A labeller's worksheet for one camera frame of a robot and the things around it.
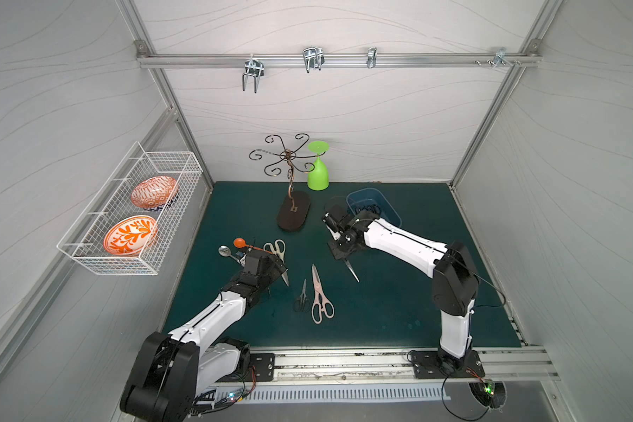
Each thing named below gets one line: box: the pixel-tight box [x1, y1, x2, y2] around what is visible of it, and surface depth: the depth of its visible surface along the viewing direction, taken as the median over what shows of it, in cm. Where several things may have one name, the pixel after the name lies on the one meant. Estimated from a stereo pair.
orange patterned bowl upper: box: [130, 175, 177, 211], surface depth 73 cm
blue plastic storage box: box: [346, 187, 402, 228], surface depth 113 cm
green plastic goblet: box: [306, 140, 330, 192], surface depth 94 cm
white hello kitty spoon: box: [218, 245, 241, 263], surface depth 99 cm
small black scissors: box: [293, 278, 310, 313], surface depth 88 cm
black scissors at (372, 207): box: [355, 203, 381, 214], surface depth 113 cm
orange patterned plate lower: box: [102, 215, 159, 256], surface depth 64 cm
